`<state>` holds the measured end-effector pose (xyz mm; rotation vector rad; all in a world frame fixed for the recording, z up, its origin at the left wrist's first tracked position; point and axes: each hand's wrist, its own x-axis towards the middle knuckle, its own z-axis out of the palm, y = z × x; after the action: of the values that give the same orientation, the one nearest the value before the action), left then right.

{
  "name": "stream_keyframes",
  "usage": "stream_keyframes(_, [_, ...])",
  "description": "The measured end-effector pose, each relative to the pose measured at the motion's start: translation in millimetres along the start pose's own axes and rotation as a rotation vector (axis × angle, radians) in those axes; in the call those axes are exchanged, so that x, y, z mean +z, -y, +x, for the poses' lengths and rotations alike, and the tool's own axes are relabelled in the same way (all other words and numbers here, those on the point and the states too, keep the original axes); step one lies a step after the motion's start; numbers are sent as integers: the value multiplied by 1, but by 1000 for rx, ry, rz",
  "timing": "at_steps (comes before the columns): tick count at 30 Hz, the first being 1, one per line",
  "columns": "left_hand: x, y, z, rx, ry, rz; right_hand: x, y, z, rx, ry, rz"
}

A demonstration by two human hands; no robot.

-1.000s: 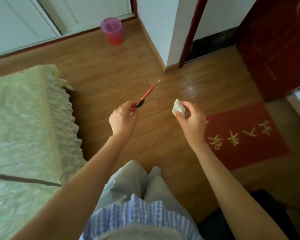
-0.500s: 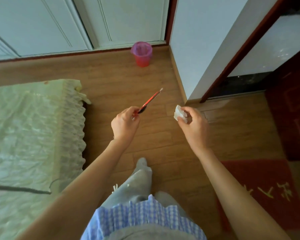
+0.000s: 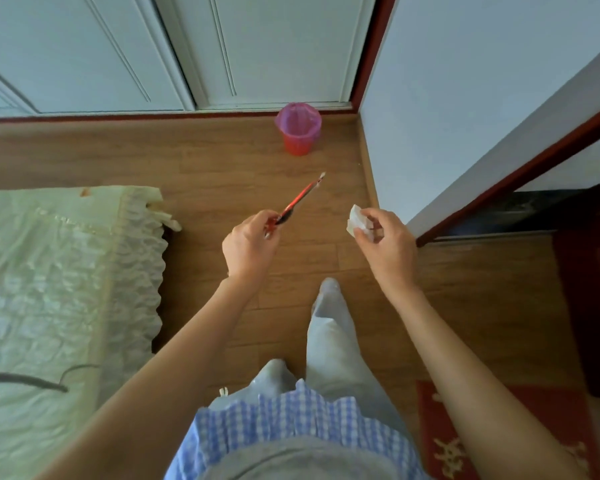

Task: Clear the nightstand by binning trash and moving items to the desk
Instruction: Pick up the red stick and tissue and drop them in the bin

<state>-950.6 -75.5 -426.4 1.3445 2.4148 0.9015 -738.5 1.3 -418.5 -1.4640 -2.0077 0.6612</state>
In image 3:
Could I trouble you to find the white tissue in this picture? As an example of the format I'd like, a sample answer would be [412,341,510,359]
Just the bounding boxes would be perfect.
[345,204,376,241]

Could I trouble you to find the person's right forearm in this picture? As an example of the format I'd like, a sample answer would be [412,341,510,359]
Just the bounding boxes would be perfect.
[385,284,589,480]

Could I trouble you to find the person's grey trousers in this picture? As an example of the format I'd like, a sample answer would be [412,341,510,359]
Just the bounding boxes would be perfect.
[207,277,416,445]

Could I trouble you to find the red wooden door frame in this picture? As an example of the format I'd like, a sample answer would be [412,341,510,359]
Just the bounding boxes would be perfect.
[415,97,600,248]

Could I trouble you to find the red snack wrapper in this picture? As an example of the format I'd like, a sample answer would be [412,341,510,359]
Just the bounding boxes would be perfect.
[265,172,327,238]

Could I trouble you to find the bed with green bedspread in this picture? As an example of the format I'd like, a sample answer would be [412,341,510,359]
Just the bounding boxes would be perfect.
[0,185,183,480]

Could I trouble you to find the white wardrobe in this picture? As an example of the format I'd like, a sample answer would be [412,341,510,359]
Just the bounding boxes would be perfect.
[0,0,399,119]

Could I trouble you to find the person's left hand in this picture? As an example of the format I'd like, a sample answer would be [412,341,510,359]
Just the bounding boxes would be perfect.
[221,209,283,291]

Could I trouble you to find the person's right hand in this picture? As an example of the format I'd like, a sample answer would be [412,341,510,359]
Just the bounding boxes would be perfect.
[353,208,420,295]

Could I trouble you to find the black cable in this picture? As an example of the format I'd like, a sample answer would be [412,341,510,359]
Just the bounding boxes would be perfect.
[0,363,101,394]

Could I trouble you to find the red bin with pink bag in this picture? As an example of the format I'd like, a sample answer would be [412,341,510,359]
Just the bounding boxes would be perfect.
[274,102,323,157]

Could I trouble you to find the person's blue checked shirt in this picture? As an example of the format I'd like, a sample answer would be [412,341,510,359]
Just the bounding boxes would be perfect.
[163,379,431,480]

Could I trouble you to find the red doormat with gold print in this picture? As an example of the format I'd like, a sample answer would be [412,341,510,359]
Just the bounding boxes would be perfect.
[416,379,600,480]

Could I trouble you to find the red wooden door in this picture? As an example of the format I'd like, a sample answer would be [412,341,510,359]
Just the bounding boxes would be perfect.
[552,177,600,401]

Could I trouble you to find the person's left forearm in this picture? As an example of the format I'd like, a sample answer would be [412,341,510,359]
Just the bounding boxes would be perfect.
[35,277,261,480]

